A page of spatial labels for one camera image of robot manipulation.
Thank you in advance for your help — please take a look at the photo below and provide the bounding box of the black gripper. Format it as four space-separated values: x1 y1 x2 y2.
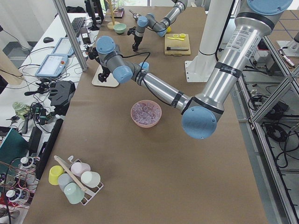
88 47 110 82
127 26 144 51

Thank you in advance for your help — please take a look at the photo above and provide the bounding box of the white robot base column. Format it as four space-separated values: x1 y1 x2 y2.
185 0 237 83

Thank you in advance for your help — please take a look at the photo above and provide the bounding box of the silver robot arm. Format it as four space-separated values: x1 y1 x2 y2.
127 0 188 52
93 0 291 139

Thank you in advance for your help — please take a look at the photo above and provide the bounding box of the light blue plastic cup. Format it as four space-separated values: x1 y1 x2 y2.
139 62 149 70

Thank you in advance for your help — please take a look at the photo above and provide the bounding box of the metal ice scoop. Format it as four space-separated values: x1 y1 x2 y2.
128 9 141 21

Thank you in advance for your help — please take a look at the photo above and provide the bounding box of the wooden cup stand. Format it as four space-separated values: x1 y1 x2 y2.
105 0 119 30

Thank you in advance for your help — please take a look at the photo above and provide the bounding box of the clear ice cubes pile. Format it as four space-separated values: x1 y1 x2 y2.
132 102 161 125

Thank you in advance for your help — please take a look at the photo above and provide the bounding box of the pink plastic cup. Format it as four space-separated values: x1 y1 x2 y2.
71 162 91 177

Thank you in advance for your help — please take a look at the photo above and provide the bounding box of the white plastic cup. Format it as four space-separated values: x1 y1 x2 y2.
80 171 101 188

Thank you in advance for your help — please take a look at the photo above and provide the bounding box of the yellow plastic cup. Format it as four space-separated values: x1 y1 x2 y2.
48 165 64 186

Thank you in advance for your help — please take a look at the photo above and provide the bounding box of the grey plastic cup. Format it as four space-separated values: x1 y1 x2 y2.
58 173 73 191

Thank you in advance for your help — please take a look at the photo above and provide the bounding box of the mint plastic cup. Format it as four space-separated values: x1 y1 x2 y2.
64 182 85 204

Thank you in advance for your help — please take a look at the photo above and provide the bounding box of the cream rabbit tray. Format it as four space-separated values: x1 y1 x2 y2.
92 65 119 88

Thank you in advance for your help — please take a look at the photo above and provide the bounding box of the mint green bowl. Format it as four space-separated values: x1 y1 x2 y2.
113 23 127 34

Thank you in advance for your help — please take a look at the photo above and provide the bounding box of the wooden cutting board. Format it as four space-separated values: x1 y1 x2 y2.
164 33 191 56

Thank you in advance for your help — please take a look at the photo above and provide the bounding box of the yellow plastic knife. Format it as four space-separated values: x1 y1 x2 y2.
167 37 185 41

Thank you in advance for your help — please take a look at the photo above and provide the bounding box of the lemon slice near edge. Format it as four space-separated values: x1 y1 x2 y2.
179 33 186 38

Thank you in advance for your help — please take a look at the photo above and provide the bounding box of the far teach pendant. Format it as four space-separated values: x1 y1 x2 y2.
52 37 74 57

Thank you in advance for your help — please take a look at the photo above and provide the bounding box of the teach pendant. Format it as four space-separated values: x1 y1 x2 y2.
52 37 74 57
35 54 68 77

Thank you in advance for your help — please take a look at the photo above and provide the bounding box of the near teach pendant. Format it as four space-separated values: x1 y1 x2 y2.
35 54 68 77

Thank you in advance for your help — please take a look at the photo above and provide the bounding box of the pink bowl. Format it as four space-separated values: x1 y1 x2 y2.
130 99 163 128

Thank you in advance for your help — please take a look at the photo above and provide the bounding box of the black keyboard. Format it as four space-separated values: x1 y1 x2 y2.
71 17 85 37

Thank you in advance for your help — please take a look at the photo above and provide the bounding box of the black computer mouse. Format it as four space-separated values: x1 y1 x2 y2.
43 37 54 43

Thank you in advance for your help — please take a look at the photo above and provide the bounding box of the black gripper mount part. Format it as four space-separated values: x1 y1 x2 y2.
48 81 76 116

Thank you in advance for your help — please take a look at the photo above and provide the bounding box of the aluminium frame post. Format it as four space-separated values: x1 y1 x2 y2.
53 0 87 72

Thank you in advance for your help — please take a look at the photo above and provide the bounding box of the wooden rack handle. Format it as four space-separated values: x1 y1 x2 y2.
54 155 87 192

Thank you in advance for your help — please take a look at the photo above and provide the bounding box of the white wire cup rack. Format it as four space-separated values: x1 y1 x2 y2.
68 155 104 205

